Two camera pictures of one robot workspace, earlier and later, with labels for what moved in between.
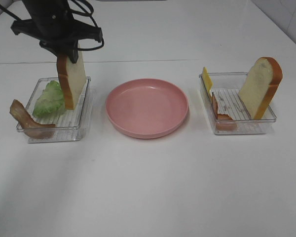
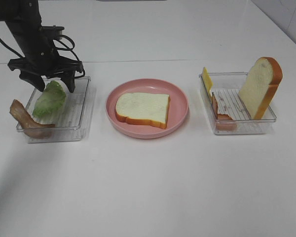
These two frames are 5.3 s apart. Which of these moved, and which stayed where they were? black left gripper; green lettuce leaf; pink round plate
Moved: black left gripper
Stayed: pink round plate; green lettuce leaf
